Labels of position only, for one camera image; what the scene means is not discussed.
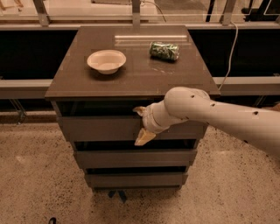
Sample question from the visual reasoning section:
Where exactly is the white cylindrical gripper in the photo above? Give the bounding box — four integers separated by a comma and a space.
133, 101, 186, 146

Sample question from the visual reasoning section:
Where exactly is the white paper bowl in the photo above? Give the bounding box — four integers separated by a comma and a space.
87, 50, 126, 74

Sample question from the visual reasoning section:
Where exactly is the dark brown drawer cabinet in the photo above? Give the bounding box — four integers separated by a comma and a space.
45, 25, 220, 175

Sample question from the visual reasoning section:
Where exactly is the white hanging cable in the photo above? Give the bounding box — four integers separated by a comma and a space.
218, 20, 239, 91

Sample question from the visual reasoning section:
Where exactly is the blue tape cross marker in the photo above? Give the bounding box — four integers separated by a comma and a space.
108, 190, 127, 203

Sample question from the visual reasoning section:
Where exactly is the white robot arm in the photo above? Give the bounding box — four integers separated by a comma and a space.
134, 87, 280, 158

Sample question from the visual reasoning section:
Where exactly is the grey middle drawer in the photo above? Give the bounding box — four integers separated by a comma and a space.
74, 149, 197, 169

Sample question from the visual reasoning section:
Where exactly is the grey drawer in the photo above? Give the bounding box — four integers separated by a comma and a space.
74, 149, 197, 169
85, 173, 187, 188
58, 116, 207, 142

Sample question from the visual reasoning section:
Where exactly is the grey bottom drawer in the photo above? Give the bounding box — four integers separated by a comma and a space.
85, 173, 187, 188

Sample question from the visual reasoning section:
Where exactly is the grey top drawer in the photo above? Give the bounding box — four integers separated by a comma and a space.
58, 116, 207, 142

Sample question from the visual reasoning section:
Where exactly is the crushed green soda can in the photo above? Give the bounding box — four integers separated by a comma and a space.
150, 41, 179, 61

